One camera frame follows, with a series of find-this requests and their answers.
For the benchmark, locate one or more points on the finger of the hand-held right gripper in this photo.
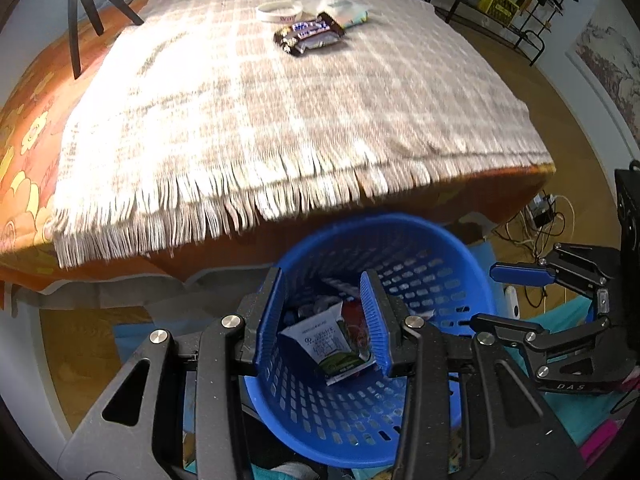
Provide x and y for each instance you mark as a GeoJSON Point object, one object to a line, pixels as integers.
{"type": "Point", "coordinates": [520, 274]}
{"type": "Point", "coordinates": [505, 323]}

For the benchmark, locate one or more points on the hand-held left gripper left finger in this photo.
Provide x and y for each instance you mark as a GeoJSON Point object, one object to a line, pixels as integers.
{"type": "Point", "coordinates": [267, 320]}

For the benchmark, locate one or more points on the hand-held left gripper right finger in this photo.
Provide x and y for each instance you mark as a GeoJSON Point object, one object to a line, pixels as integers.
{"type": "Point", "coordinates": [376, 325]}

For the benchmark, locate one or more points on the red and white box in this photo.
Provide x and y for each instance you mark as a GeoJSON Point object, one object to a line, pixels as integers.
{"type": "Point", "coordinates": [356, 330]}

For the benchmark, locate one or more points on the white green snack packet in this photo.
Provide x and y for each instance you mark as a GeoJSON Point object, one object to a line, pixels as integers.
{"type": "Point", "coordinates": [325, 345]}

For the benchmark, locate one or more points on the blue plastic basket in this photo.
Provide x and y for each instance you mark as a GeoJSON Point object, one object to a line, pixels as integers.
{"type": "Point", "coordinates": [350, 250]}

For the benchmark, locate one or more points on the teal cloth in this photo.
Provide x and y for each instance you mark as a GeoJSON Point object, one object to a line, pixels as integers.
{"type": "Point", "coordinates": [580, 425]}

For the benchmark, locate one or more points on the pink object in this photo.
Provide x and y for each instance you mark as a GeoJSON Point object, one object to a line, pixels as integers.
{"type": "Point", "coordinates": [607, 437]}

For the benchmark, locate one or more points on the beige plaid blanket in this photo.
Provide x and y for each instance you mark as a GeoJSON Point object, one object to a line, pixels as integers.
{"type": "Point", "coordinates": [300, 125]}

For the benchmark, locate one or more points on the black clothes rack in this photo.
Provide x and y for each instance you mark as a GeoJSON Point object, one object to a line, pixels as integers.
{"type": "Point", "coordinates": [530, 40]}

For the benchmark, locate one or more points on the yellow crate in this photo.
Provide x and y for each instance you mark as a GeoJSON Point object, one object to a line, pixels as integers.
{"type": "Point", "coordinates": [497, 5]}

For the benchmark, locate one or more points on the dark chocolate bar wrapper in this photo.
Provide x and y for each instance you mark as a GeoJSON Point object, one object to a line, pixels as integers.
{"type": "Point", "coordinates": [310, 33]}

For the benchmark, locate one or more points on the pale blue packet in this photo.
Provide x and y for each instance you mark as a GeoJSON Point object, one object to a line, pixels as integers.
{"type": "Point", "coordinates": [352, 14]}

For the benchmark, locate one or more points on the clear plastic wrapper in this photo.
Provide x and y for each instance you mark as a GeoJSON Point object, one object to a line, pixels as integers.
{"type": "Point", "coordinates": [326, 4]}

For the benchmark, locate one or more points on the black tripod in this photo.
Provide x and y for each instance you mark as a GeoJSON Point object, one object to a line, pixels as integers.
{"type": "Point", "coordinates": [75, 20]}

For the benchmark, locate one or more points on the wall poster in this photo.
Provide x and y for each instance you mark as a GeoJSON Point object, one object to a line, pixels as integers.
{"type": "Point", "coordinates": [612, 70]}

